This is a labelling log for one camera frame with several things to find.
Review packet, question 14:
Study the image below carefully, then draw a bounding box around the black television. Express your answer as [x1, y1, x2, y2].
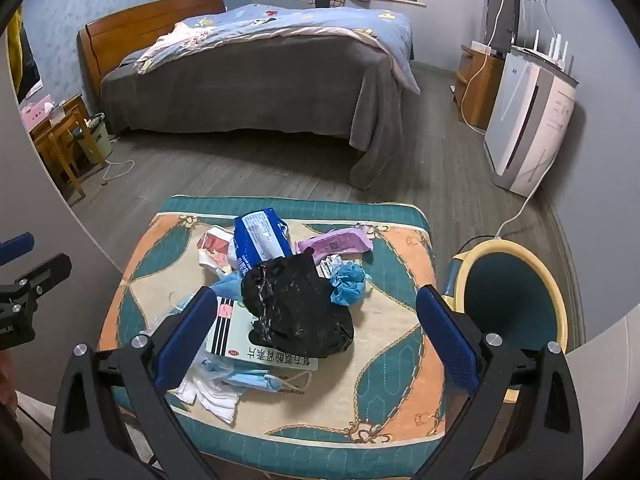
[486, 0, 521, 58]

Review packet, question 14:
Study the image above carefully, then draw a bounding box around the crumpled blue glove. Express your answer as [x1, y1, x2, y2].
[330, 263, 368, 306]

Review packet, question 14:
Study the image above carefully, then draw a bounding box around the white router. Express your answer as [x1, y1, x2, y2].
[520, 30, 573, 68]

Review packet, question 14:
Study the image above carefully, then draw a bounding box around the black plastic bag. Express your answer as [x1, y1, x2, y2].
[241, 254, 355, 358]

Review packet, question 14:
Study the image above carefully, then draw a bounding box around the purple plastic wrapper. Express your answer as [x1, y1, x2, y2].
[296, 225, 375, 265]

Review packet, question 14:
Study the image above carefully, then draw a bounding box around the wooden windowsill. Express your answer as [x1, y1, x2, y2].
[295, 0, 427, 9]

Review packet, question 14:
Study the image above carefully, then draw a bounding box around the red white packet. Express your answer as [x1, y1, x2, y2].
[197, 226, 241, 281]

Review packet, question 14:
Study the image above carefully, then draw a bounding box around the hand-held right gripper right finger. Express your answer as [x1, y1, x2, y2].
[415, 284, 584, 480]

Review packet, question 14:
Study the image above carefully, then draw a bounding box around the white air purifier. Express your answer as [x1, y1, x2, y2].
[484, 46, 578, 198]

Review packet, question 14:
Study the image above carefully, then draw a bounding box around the wooden cabinet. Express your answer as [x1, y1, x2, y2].
[454, 44, 507, 131]

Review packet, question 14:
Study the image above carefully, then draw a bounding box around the wooden bed frame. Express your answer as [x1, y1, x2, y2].
[77, 0, 227, 106]

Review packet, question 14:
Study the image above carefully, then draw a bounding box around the white power cable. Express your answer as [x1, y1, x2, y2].
[494, 125, 568, 242]

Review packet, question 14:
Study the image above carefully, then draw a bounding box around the white floor cable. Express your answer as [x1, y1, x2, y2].
[101, 157, 136, 189]

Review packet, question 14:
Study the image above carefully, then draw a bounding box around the white tissue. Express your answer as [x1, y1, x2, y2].
[175, 367, 241, 423]

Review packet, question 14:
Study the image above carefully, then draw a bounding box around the wooden nightstand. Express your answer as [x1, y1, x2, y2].
[29, 94, 108, 202]

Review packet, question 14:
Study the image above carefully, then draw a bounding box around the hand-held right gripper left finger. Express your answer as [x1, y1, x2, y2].
[52, 286, 220, 480]

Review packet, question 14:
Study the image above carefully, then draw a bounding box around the black cable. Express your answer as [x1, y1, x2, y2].
[449, 232, 497, 262]

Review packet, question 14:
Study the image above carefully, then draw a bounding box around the dark hanging cloth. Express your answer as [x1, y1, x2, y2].
[7, 5, 42, 106]

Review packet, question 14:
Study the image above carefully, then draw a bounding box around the blue bucket with yellow rim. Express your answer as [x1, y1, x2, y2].
[442, 240, 571, 403]

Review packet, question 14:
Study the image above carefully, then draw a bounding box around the bed with grey cover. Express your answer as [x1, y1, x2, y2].
[100, 35, 416, 191]

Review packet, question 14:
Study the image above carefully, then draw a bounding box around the blue tissue packet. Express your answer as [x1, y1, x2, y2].
[234, 207, 293, 278]

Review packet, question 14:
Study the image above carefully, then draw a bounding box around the white medicine box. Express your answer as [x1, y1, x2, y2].
[205, 296, 319, 372]

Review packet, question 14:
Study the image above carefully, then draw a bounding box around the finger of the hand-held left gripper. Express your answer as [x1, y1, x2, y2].
[0, 253, 72, 307]
[0, 232, 35, 267]

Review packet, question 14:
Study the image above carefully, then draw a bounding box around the pink tissue box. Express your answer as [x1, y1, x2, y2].
[20, 95, 56, 128]

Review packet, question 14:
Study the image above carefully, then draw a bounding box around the small foil wrapper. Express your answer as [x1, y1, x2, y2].
[317, 255, 347, 279]

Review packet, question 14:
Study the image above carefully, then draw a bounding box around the teal orange patterned cushion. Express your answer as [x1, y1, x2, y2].
[97, 196, 448, 478]

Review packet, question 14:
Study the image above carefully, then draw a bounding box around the small green bin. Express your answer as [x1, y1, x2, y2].
[75, 112, 115, 166]

